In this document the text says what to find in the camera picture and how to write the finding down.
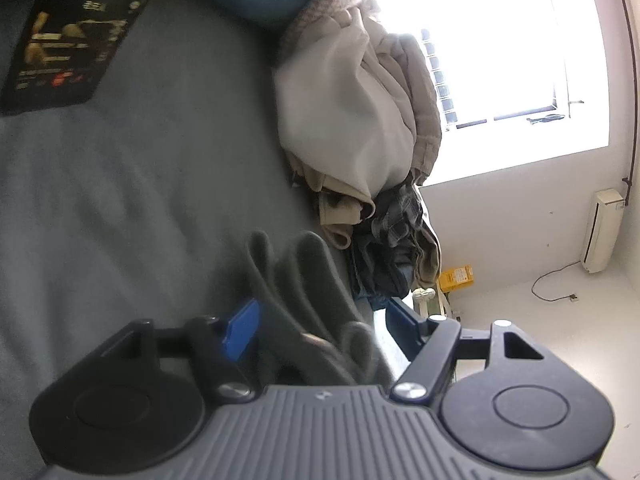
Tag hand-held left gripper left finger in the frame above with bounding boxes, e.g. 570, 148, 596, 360
99, 297, 263, 404

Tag pale grey garment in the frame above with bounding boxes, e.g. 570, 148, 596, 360
274, 25, 418, 201

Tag yellow box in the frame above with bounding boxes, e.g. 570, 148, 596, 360
439, 265, 476, 292

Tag beige garment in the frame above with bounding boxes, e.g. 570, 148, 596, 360
285, 0, 446, 286

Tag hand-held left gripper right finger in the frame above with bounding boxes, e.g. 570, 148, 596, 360
386, 297, 546, 404

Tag thin power cable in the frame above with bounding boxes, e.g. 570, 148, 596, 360
530, 260, 581, 303

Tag white air conditioner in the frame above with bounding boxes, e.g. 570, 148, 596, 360
580, 187, 626, 275

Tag curtain rod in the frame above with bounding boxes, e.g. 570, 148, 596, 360
611, 0, 640, 208

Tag grey sweatshirt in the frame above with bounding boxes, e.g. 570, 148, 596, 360
245, 230, 396, 388

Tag dark blue garment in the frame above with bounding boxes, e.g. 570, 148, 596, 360
350, 240, 416, 311

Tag window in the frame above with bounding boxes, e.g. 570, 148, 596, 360
357, 0, 611, 186

